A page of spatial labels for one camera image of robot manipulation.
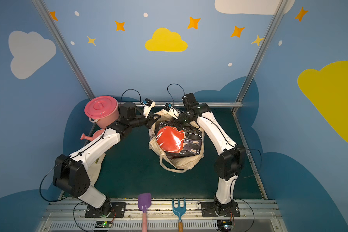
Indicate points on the cream canvas tote bag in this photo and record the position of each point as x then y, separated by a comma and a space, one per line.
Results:
178, 165

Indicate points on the aluminium back rail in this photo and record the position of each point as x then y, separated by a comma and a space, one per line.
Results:
210, 104

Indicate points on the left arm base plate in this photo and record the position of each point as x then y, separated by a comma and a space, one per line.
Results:
108, 210

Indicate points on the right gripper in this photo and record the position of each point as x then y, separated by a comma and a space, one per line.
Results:
175, 122

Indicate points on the purple toy shovel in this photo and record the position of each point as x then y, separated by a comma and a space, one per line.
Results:
144, 202

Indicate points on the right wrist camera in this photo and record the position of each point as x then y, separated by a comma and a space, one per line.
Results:
171, 111

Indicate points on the right circuit board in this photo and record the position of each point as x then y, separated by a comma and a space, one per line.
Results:
224, 226

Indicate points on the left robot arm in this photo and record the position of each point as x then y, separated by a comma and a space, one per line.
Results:
70, 172

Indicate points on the cream work glove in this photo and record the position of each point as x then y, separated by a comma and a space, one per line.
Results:
95, 168

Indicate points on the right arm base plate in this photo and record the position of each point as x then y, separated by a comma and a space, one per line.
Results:
215, 209

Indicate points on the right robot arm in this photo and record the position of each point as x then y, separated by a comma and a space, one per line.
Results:
231, 157

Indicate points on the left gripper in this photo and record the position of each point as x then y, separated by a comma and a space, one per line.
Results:
149, 120

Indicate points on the left circuit board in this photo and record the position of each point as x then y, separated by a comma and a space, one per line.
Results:
103, 224

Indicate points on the clear-packaged red paddle set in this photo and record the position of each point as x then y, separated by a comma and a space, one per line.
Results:
176, 143

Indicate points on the pink bucket with lid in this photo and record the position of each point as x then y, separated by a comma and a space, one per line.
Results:
102, 110

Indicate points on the teal toy rake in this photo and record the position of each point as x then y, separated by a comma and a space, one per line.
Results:
179, 211

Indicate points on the circuit board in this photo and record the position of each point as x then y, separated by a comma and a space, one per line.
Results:
224, 226
103, 224

